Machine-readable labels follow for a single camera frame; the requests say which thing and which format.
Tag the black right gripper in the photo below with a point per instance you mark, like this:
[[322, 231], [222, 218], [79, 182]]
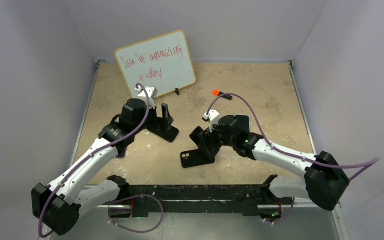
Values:
[[208, 136]]

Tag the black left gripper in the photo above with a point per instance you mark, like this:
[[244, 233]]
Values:
[[157, 121]]

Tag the black phone case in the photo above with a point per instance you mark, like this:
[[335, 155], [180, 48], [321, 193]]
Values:
[[195, 158]]

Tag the light blue phone case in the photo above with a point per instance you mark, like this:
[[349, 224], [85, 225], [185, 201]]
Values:
[[244, 122]]

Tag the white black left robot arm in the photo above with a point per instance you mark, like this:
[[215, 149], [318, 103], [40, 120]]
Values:
[[60, 204]]

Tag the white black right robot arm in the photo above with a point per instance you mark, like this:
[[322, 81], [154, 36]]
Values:
[[318, 177]]

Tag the orange capped black marker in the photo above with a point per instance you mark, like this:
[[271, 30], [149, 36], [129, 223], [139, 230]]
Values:
[[222, 95]]

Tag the yellow framed whiteboard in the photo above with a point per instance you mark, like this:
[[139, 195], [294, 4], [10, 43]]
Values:
[[163, 62]]

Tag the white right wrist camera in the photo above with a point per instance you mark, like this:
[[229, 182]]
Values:
[[212, 117]]

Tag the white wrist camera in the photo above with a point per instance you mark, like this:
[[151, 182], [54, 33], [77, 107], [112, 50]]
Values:
[[212, 117], [148, 95]]

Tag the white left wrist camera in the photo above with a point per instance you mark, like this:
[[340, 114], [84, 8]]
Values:
[[148, 95]]

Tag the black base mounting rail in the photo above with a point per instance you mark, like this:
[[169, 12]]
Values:
[[248, 200]]

